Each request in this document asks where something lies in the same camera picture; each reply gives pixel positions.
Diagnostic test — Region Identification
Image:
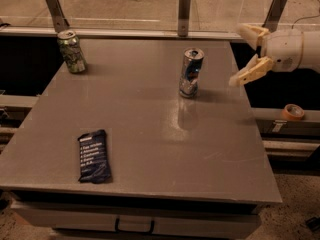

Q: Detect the blue silver redbull can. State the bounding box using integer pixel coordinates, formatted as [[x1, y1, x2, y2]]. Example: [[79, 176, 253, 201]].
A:
[[179, 48, 204, 98]]

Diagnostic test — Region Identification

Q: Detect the green soda can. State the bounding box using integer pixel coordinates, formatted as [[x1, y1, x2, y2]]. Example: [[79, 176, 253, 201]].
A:
[[57, 30, 87, 74]]

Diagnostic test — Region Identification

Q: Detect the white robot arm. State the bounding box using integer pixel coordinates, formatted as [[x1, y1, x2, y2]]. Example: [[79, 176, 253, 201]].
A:
[[229, 24, 320, 86]]

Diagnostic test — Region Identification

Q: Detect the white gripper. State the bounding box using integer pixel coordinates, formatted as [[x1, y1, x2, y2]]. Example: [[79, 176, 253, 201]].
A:
[[229, 24, 303, 87]]

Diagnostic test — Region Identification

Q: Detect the dark blue snack bar wrapper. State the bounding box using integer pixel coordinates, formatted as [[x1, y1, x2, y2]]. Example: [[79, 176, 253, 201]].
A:
[[78, 129, 111, 184]]

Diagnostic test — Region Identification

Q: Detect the grey drawer with black handle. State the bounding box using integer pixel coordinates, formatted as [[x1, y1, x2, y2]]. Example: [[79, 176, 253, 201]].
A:
[[12, 200, 261, 240]]

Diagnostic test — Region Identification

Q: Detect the left metal bracket post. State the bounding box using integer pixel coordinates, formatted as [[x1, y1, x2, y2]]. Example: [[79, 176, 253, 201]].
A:
[[45, 0, 69, 33]]

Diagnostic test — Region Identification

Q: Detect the small black floor object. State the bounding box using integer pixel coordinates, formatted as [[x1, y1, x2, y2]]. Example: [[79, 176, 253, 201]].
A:
[[306, 217, 320, 232]]

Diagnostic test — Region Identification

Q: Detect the right metal bracket post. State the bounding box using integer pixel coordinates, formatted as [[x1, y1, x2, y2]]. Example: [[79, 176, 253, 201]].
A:
[[263, 0, 288, 32]]

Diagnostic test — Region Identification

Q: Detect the orange tape roll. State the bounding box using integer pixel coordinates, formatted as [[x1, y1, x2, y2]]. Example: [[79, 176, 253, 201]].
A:
[[282, 104, 305, 121]]

